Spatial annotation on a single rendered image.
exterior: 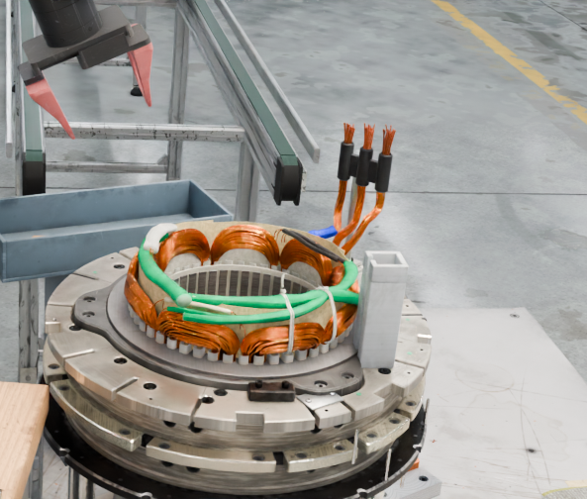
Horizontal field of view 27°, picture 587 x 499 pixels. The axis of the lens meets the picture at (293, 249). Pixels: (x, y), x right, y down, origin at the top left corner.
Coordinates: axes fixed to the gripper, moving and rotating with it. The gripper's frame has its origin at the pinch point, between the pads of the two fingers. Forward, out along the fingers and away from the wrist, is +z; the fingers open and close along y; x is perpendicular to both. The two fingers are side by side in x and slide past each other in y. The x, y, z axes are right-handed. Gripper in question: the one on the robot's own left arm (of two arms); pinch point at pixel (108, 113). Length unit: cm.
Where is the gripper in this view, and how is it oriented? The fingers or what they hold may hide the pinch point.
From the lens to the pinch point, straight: 127.0
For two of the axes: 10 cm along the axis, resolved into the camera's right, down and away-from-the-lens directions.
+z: 2.8, 7.9, 5.4
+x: -3.2, -4.5, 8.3
